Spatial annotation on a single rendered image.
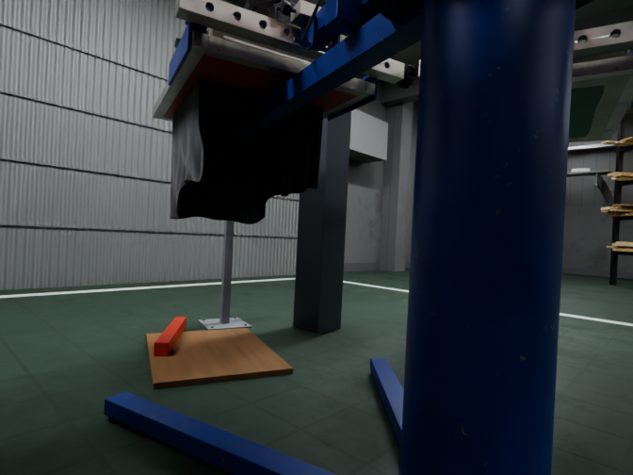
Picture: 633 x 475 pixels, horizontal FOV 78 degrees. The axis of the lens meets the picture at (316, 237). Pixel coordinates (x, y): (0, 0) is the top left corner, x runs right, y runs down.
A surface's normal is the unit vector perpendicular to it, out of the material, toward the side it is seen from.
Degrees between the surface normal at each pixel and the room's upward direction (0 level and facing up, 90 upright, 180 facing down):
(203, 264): 90
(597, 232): 90
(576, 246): 90
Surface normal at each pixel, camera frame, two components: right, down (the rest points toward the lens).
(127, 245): 0.73, 0.04
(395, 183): -0.69, -0.03
